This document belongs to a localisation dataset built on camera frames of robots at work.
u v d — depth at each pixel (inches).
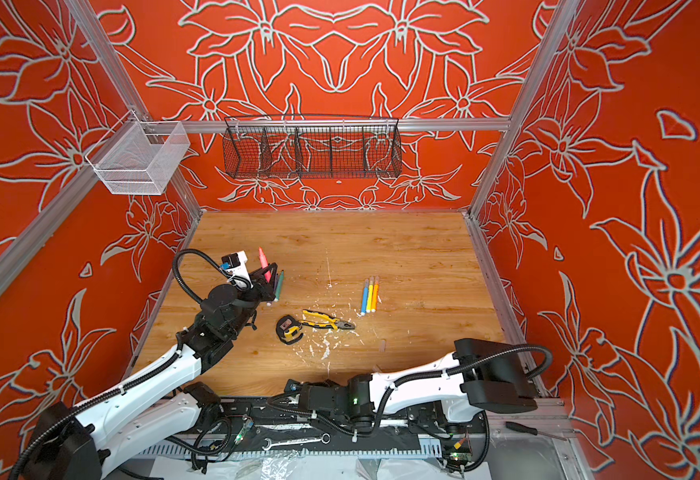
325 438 27.5
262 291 26.6
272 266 29.7
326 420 20.9
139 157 36.2
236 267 25.8
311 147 39.3
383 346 33.1
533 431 27.7
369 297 37.3
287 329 33.6
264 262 29.1
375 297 37.3
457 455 26.9
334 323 34.6
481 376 18.5
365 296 37.3
